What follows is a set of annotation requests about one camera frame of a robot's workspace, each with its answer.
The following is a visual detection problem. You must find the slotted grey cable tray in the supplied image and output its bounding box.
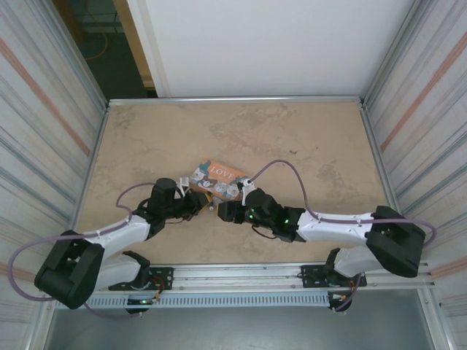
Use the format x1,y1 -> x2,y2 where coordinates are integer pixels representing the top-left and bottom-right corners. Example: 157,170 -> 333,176
85,293 -> 331,308

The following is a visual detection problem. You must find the aluminium table frame bar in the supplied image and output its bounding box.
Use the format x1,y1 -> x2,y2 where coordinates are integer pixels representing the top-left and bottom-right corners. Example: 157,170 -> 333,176
45,104 -> 110,278
107,95 -> 368,108
359,101 -> 430,267

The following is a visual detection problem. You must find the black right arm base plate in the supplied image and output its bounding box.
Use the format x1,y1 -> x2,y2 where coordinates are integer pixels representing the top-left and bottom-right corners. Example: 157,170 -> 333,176
298,265 -> 368,289

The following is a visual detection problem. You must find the white panel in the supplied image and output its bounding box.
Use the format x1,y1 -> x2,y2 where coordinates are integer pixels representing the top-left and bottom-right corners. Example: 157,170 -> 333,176
126,0 -> 417,98

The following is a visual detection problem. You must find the orange LOVE bear tin box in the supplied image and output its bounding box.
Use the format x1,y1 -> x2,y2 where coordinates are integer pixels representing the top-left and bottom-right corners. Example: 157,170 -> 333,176
188,157 -> 249,201

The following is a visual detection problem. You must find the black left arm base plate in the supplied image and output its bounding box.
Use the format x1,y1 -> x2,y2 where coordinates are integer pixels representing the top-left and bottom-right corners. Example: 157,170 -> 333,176
147,267 -> 174,292

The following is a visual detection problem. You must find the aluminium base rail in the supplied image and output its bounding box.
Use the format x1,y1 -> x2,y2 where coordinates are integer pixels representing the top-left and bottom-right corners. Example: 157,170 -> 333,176
153,265 -> 435,292

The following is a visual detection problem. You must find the orange floor cable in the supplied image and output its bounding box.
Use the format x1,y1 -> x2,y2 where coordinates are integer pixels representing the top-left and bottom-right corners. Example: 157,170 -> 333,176
85,31 -> 111,61

